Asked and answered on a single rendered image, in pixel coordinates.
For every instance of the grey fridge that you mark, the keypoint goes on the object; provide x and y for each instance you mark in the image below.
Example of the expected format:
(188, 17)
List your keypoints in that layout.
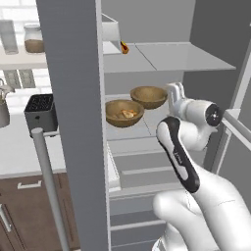
(147, 29)

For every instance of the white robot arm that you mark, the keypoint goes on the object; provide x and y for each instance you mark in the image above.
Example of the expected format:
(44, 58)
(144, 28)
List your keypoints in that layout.
(215, 202)

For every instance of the short glass fridge shelf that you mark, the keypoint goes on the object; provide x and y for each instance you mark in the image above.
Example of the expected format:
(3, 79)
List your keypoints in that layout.
(130, 132)

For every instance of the grey fridge drawer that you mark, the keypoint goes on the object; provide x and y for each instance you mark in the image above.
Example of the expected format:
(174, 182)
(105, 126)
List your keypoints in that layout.
(143, 170)

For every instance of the grey wall outlet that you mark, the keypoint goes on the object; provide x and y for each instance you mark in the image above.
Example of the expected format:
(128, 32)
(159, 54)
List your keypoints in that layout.
(12, 78)
(27, 78)

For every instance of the orange sweet potato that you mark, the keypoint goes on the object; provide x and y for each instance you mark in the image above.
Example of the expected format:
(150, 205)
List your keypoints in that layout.
(134, 113)

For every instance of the grey freezer drawer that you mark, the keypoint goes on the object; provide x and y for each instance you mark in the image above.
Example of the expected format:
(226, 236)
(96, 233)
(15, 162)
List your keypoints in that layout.
(134, 225)

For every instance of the wide glass fridge shelf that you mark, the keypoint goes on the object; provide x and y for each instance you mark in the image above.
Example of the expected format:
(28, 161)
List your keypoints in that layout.
(183, 57)

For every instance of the brown wooden cupboard door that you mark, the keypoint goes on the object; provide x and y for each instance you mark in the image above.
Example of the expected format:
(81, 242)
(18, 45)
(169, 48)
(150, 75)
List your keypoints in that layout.
(29, 228)

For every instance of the black and grey toaster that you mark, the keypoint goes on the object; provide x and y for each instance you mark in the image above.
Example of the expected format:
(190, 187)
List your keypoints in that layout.
(40, 114)

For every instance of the glass jar with brown contents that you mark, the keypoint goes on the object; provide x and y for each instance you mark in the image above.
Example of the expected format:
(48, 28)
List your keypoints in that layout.
(33, 40)

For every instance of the grey metal kettle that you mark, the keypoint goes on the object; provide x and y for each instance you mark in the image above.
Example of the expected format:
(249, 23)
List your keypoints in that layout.
(3, 111)

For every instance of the clear glass canister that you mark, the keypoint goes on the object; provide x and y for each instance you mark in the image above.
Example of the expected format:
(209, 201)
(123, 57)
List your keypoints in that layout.
(8, 36)

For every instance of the fridge door with rails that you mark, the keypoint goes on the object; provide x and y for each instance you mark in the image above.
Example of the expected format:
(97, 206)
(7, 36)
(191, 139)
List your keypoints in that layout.
(235, 153)

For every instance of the chicken drumstick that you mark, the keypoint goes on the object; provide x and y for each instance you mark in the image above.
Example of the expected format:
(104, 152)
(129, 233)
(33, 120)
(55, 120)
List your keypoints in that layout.
(125, 113)

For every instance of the red and orange food item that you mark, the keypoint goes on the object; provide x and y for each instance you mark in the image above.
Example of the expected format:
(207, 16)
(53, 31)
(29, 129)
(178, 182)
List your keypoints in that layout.
(124, 47)

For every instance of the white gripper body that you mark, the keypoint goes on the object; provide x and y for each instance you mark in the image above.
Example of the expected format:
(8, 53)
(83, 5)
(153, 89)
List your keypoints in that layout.
(175, 91)

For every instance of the grey fridge door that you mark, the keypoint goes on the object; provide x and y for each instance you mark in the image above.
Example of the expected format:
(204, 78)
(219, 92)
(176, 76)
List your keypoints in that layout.
(75, 114)

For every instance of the white wall shelf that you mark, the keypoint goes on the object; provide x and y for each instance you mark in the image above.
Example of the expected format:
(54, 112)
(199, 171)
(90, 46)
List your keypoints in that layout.
(19, 60)

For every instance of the empty wooden bowl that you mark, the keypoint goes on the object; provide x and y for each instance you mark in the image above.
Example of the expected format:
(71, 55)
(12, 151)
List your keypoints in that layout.
(148, 98)

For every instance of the brown wooden drawer front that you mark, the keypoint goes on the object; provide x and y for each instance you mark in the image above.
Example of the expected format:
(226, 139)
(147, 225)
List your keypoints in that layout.
(32, 196)

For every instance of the wooden bowl with food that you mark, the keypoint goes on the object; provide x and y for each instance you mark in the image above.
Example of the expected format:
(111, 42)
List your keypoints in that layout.
(114, 121)

